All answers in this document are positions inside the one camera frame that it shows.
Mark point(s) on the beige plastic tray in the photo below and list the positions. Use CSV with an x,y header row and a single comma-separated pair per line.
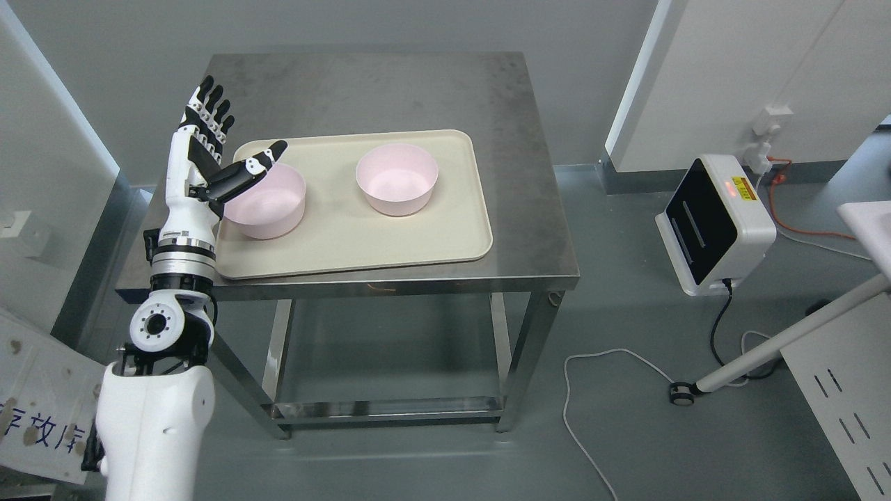
x,y
340,231

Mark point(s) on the white black charging device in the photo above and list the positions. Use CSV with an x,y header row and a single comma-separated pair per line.
x,y
715,228

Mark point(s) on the white wall switch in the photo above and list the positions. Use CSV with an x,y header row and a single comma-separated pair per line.
x,y
14,225

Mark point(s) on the white sign with blue text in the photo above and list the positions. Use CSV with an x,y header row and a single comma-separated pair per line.
x,y
49,395

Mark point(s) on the stainless steel table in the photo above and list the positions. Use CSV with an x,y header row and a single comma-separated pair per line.
x,y
532,263

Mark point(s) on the white perforated panel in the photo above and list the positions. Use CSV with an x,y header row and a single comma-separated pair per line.
x,y
843,370

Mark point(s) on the white wall socket plug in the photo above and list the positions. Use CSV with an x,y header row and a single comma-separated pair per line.
x,y
768,123

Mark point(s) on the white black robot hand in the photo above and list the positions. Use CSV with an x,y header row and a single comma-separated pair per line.
x,y
197,185

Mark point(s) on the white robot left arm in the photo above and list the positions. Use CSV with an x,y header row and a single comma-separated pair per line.
x,y
156,402

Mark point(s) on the pink bowl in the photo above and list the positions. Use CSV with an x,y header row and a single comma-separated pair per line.
x,y
272,207
397,179

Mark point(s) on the white stand leg with caster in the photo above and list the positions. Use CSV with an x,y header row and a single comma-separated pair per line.
x,y
683,394

